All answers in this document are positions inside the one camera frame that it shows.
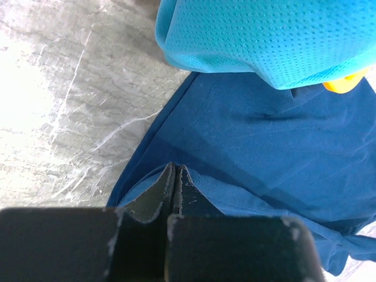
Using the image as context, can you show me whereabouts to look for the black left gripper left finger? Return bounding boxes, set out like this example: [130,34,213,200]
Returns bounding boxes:
[1,164,176,281]

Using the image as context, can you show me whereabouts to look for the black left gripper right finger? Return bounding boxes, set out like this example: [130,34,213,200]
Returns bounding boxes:
[164,166,323,281]

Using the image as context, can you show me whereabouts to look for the dark blue t-shirt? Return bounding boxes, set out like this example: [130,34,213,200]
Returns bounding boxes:
[108,73,375,276]

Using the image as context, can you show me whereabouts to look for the yellow plastic bin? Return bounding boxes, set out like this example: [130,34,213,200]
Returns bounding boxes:
[323,70,367,94]

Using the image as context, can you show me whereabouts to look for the teal t-shirt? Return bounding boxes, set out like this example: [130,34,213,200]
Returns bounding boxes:
[155,1,375,89]

